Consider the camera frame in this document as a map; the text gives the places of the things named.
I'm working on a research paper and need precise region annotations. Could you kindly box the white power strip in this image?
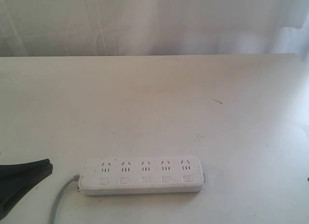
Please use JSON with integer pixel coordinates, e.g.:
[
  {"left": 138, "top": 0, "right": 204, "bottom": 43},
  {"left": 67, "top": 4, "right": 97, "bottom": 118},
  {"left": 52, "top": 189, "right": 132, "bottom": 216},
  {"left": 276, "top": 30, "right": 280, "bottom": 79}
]
[{"left": 78, "top": 156, "right": 205, "bottom": 196}]

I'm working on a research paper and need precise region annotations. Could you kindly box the grey power cord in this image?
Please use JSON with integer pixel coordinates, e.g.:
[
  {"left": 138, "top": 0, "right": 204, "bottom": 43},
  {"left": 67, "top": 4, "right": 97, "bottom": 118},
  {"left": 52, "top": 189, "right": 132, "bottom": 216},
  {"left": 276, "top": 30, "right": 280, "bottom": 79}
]
[{"left": 49, "top": 174, "right": 80, "bottom": 224}]

